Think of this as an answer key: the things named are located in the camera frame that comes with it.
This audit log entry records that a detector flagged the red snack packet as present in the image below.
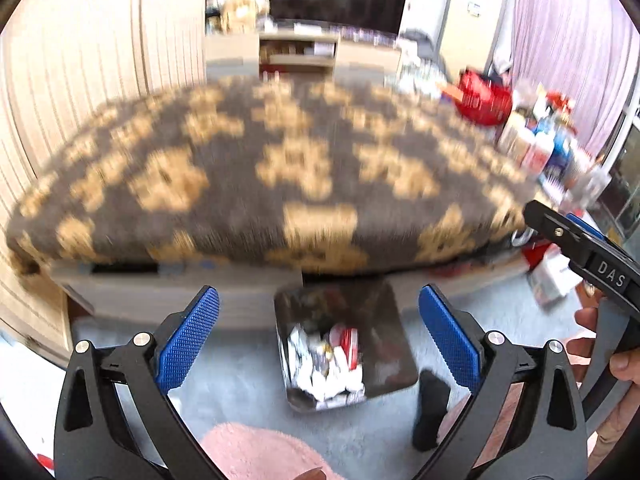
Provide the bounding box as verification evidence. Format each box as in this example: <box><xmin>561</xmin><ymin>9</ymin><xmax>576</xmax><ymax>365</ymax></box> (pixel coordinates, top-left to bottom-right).
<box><xmin>329</xmin><ymin>324</ymin><xmax>359</xmax><ymax>370</ymax></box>

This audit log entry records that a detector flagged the white tissue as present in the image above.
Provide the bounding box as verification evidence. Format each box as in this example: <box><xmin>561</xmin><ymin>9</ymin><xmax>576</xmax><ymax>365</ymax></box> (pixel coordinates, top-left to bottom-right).
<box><xmin>283</xmin><ymin>324</ymin><xmax>367</xmax><ymax>412</ymax></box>

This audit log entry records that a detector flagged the black trash bin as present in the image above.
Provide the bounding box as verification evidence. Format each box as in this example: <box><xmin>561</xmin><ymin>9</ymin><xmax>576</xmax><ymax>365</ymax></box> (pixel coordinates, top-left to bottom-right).
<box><xmin>274</xmin><ymin>280</ymin><xmax>418</xmax><ymax>413</ymax></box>

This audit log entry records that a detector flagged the right hand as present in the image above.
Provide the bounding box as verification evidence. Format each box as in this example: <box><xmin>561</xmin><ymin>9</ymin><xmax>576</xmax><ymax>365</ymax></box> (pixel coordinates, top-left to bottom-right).
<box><xmin>566</xmin><ymin>284</ymin><xmax>639</xmax><ymax>474</ymax></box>

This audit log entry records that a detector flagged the black sock foot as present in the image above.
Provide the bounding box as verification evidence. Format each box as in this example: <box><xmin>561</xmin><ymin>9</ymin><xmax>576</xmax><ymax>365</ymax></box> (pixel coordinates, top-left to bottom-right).
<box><xmin>411</xmin><ymin>370</ymin><xmax>450</xmax><ymax>452</ymax></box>

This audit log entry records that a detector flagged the red bag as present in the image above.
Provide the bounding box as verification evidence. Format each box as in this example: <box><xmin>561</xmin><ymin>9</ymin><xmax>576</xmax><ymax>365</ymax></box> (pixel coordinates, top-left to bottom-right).
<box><xmin>456</xmin><ymin>68</ymin><xmax>513</xmax><ymax>127</ymax></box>

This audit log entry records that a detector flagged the purple curtain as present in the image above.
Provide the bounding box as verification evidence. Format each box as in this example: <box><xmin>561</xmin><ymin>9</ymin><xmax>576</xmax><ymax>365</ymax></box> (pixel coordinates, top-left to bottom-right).
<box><xmin>512</xmin><ymin>0</ymin><xmax>639</xmax><ymax>155</ymax></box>

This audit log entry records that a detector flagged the bear pattern fleece blanket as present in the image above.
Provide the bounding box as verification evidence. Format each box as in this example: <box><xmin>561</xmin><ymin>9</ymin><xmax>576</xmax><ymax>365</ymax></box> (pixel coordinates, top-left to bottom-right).
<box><xmin>6</xmin><ymin>77</ymin><xmax>544</xmax><ymax>274</ymax></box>

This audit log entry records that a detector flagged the tall cardboard box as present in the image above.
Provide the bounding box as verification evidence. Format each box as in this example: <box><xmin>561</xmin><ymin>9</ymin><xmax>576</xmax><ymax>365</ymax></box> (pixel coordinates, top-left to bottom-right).
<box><xmin>439</xmin><ymin>0</ymin><xmax>504</xmax><ymax>81</ymax></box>

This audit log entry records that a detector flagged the beige tv cabinet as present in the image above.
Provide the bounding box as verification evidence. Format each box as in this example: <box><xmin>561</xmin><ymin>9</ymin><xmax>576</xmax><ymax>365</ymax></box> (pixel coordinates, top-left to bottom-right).
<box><xmin>204</xmin><ymin>30</ymin><xmax>401</xmax><ymax>84</ymax></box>

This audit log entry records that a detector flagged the woven rattan folding screen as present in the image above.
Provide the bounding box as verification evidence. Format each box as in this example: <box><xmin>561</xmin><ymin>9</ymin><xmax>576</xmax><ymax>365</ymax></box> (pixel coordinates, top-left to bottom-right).
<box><xmin>0</xmin><ymin>0</ymin><xmax>208</xmax><ymax>366</ymax></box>

